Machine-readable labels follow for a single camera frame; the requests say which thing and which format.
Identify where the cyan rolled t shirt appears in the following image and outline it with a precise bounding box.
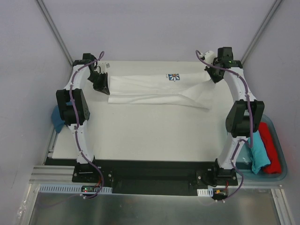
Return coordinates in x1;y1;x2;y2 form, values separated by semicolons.
246;131;271;174

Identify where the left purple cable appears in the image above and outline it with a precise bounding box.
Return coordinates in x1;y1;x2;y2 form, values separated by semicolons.
69;51;108;200

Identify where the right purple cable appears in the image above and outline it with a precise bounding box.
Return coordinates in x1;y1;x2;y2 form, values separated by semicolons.
195;49;255;203

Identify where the left slotted cable duct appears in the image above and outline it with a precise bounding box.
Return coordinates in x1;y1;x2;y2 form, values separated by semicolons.
39;184;113;194

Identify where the left aluminium frame post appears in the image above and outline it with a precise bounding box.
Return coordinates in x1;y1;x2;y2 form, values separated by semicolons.
35;0;73;66

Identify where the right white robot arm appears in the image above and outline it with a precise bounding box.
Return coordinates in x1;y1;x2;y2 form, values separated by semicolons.
204;47;265;185

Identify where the slotted cable duct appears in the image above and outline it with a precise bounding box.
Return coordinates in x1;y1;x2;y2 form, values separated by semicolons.
39;184;113;194
197;188;214;197

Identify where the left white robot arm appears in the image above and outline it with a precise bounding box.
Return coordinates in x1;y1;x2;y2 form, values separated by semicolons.
56;51;110;164

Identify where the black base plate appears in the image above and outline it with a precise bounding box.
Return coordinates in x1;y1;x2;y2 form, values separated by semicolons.
44;158;239;195

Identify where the right aluminium frame post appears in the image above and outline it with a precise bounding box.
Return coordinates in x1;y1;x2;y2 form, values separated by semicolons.
240;0;284;66

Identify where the teal plastic bin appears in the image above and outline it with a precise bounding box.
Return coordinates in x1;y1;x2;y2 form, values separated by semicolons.
236;115;287;182

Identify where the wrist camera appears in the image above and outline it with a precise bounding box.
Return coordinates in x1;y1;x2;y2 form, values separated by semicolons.
204;50;217;65
96;62;110;74

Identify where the purple cable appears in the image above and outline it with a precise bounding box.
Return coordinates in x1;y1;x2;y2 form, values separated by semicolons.
195;49;255;203
69;51;108;200

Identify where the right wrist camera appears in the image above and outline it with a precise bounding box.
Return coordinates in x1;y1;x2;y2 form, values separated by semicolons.
204;50;217;65

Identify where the aluminium frame post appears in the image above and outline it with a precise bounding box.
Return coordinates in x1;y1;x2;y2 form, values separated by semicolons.
240;0;284;66
35;0;73;66

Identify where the right slotted cable duct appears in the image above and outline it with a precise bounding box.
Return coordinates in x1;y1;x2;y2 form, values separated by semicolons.
197;188;214;197

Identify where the red rolled t shirt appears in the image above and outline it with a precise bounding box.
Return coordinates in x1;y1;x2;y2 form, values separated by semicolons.
259;122;282;174

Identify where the dark blue t shirt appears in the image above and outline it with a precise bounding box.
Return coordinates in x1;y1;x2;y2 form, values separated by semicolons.
51;105;66;134

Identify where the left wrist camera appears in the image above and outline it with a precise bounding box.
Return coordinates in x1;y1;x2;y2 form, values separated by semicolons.
96;62;110;74

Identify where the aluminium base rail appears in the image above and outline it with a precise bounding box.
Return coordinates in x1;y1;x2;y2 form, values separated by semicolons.
29;150;75;184

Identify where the white printed t shirt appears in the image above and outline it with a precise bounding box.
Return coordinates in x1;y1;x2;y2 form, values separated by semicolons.
108;72;215;110

